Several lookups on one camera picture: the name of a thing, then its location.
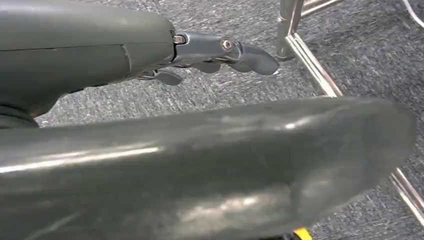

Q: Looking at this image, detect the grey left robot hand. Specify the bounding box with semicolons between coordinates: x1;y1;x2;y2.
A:
0;0;418;240

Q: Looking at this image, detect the yellow floor tape marking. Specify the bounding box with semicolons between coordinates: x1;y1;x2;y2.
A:
292;227;313;240

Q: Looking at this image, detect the white cable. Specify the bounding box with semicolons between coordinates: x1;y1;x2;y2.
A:
401;0;424;30

